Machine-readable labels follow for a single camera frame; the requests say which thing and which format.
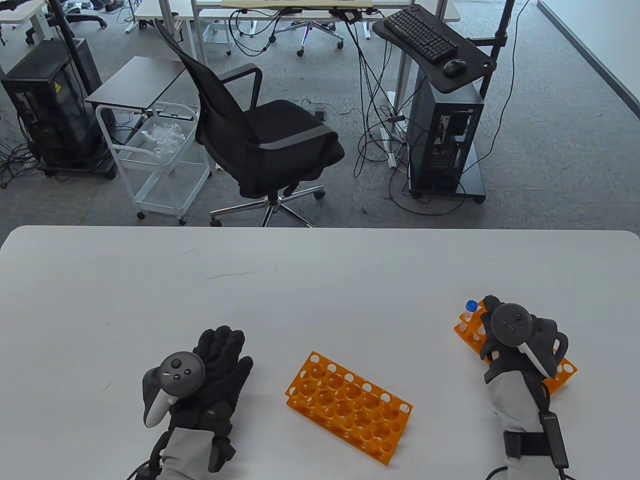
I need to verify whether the black office chair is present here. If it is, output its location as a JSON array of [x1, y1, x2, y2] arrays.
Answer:
[[152, 19, 346, 228]]

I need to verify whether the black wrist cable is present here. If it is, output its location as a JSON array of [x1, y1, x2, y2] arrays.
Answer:
[[122, 431, 172, 480], [486, 464, 576, 480]]

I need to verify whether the black tower with yellow sticker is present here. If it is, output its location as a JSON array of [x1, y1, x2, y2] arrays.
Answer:
[[0, 37, 118, 181]]

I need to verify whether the blue-capped test tube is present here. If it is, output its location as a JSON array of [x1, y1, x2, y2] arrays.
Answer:
[[459, 299, 479, 333]]

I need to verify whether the black computer tower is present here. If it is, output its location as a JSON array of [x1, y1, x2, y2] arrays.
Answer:
[[406, 75, 485, 191]]

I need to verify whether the small white desk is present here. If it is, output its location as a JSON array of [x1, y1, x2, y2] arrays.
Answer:
[[0, 0, 48, 46]]

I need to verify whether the person's left hand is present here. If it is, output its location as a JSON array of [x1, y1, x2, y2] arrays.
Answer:
[[165, 326, 254, 442]]

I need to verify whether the black keyboard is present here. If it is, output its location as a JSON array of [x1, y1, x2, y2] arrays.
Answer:
[[382, 7, 459, 64]]

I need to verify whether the black stand base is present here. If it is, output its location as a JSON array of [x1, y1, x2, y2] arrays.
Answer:
[[407, 150, 487, 205]]

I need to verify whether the long white desk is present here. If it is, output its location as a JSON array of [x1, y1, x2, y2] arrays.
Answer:
[[134, 0, 462, 108]]

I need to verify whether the dark grey side table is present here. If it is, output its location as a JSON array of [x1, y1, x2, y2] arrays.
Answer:
[[85, 56, 187, 112]]

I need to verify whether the orange test tube rack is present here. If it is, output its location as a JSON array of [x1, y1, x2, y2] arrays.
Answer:
[[454, 299, 578, 400], [285, 351, 414, 466]]

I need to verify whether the grey chair base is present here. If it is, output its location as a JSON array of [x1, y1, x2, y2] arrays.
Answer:
[[272, 20, 346, 57]]

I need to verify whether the white wire cart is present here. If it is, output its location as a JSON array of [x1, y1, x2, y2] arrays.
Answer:
[[95, 101, 213, 226]]

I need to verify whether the person's left forearm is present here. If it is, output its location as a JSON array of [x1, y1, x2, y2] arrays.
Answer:
[[159, 429, 218, 480]]

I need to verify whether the clear plastic bag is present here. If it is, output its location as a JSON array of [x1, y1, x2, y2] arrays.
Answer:
[[140, 122, 183, 156]]

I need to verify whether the black cable bundle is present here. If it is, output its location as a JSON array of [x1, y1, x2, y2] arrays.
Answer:
[[350, 20, 418, 178]]

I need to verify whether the person's right hand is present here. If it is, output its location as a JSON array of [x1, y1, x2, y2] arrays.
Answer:
[[479, 295, 541, 390]]

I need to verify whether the black stand pole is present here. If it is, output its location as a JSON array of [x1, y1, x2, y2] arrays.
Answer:
[[480, 0, 516, 98], [44, 0, 101, 98]]

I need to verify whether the black keyboard tray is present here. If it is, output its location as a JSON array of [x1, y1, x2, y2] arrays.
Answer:
[[372, 6, 498, 95]]

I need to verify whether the black chair base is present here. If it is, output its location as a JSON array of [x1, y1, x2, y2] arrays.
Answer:
[[66, 12, 108, 29]]

